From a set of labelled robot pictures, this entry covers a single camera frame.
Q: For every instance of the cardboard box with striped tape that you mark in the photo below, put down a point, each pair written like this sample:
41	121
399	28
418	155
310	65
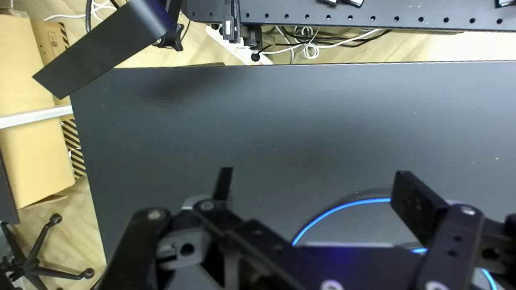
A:
74	141

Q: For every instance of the black perforated rail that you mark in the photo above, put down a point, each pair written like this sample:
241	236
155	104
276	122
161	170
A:
363	16

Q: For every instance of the white bar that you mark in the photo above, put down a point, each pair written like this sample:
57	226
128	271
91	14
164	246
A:
32	116

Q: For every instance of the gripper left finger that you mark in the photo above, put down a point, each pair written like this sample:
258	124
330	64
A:
225	231

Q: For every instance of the large plain cardboard box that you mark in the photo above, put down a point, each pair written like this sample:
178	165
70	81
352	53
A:
28	161

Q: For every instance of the white power strip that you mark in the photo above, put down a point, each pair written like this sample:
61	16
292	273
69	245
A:
238	50

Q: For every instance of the black clamp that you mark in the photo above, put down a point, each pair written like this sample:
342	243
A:
234	24

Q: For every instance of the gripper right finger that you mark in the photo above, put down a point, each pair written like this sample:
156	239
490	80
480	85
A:
451	241

